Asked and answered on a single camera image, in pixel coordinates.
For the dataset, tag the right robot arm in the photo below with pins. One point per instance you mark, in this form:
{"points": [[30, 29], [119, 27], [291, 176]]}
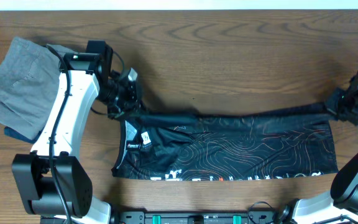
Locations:
{"points": [[340, 204]]}

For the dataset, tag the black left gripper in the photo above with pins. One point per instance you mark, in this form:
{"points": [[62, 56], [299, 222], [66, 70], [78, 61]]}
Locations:
{"points": [[133, 102]]}

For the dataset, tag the folded dark blue garment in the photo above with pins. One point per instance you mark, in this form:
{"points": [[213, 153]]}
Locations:
{"points": [[14, 134]]}

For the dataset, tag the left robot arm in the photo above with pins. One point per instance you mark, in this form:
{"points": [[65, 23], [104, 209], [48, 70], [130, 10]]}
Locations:
{"points": [[50, 179]]}

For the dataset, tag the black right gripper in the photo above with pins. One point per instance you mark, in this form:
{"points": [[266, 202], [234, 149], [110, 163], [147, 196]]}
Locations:
{"points": [[330, 106]]}

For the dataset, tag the folded grey shorts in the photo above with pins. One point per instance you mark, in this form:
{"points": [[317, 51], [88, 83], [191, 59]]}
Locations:
{"points": [[29, 80]]}

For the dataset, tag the black patterned sports jersey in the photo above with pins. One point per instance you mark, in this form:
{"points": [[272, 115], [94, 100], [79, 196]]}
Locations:
{"points": [[285, 143]]}

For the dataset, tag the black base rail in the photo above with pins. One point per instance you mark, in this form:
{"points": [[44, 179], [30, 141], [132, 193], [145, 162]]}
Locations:
{"points": [[139, 217]]}

